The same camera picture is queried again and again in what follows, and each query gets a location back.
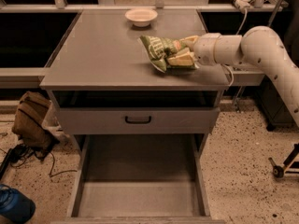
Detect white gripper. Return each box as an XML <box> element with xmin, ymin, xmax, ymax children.
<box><xmin>167</xmin><ymin>33</ymin><xmax>243</xmax><ymax>66</ymax></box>

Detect green jalapeno chip bag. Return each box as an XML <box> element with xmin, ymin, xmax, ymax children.
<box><xmin>139</xmin><ymin>35</ymin><xmax>198</xmax><ymax>73</ymax></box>

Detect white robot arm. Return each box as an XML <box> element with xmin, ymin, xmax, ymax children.
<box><xmin>181</xmin><ymin>26</ymin><xmax>299</xmax><ymax>125</ymax></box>

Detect grey drawer cabinet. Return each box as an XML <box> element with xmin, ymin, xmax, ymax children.
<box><xmin>39</xmin><ymin>8</ymin><xmax>232</xmax><ymax>224</ymax></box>

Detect closed grey top drawer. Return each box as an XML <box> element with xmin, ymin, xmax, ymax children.
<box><xmin>55</xmin><ymin>107</ymin><xmax>220</xmax><ymax>134</ymax></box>

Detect open grey middle drawer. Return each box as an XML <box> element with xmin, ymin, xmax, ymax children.
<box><xmin>50</xmin><ymin>134</ymin><xmax>225</xmax><ymax>224</ymax></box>

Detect white ceramic bowl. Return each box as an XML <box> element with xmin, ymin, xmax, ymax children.
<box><xmin>125</xmin><ymin>8</ymin><xmax>158</xmax><ymax>27</ymax></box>

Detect metal stand pole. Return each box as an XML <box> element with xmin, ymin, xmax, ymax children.
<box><xmin>233</xmin><ymin>0</ymin><xmax>288</xmax><ymax>110</ymax></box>

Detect white power adapter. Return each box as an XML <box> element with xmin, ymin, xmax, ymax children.
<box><xmin>225</xmin><ymin>0</ymin><xmax>256</xmax><ymax>15</ymax></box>

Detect dark grey cabinet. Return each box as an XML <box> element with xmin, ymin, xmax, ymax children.
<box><xmin>255</xmin><ymin>0</ymin><xmax>299</xmax><ymax>131</ymax></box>

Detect black wheeled cart leg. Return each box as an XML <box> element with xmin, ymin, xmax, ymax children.
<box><xmin>269</xmin><ymin>144</ymin><xmax>299</xmax><ymax>178</ymax></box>

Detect black drawer handle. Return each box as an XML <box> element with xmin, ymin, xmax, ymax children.
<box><xmin>124</xmin><ymin>116</ymin><xmax>152</xmax><ymax>124</ymax></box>

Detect black floor cable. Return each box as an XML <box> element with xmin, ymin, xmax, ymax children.
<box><xmin>0</xmin><ymin>143</ymin><xmax>78</xmax><ymax>181</ymax></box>

